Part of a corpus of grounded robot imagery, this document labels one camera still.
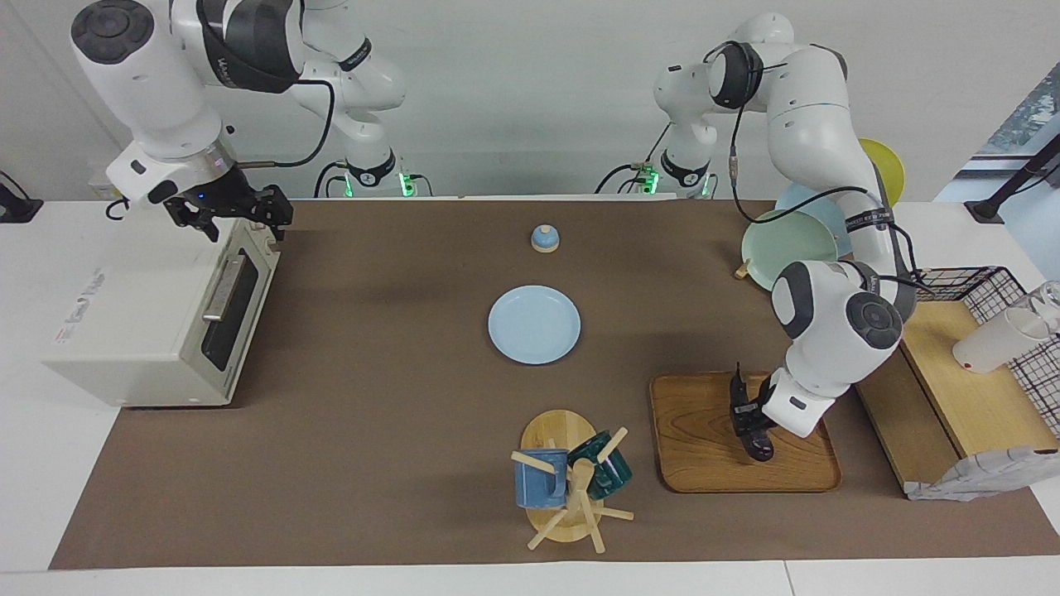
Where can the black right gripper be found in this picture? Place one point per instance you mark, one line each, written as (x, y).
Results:
(215, 199)

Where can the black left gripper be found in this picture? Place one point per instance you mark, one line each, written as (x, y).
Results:
(758, 420)

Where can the dark purple eggplant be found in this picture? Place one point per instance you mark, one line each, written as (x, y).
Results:
(760, 449)

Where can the oven door with glass window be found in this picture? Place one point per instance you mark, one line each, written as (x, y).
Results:
(248, 331)

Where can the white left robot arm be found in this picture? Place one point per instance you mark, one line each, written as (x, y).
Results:
(828, 331)

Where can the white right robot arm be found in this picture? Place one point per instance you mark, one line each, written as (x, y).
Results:
(157, 108)

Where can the white toaster oven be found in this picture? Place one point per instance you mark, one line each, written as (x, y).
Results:
(124, 331)

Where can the wooden serving tray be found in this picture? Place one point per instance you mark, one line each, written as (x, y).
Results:
(696, 439)

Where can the dark green mug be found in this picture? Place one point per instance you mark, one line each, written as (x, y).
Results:
(613, 476)

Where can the wooden plate rack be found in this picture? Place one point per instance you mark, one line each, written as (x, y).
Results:
(741, 270)

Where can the pale green plate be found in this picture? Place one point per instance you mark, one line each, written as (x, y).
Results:
(787, 244)

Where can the wooden mug tree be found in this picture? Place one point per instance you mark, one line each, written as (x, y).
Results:
(555, 430)

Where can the blue mug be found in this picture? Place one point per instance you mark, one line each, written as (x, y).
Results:
(538, 484)

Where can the black table clamp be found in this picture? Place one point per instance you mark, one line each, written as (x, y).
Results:
(16, 211)

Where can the light blue racked plate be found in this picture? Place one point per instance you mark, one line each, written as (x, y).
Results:
(807, 199)

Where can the wooden two-tier shelf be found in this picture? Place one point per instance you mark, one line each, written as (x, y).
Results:
(977, 397)

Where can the white patterned cloth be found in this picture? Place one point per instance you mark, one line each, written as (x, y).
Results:
(977, 476)

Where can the brown table mat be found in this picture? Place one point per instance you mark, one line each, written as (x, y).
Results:
(397, 414)

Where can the white cup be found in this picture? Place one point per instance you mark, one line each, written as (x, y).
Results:
(990, 348)

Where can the yellow plate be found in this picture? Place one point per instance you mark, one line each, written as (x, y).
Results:
(886, 165)

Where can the black stand with pole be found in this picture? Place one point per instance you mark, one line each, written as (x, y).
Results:
(985, 211)

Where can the clear glass cup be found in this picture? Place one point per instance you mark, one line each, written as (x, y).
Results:
(1047, 302)

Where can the window with grey frame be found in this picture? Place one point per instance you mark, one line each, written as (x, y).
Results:
(1035, 116)

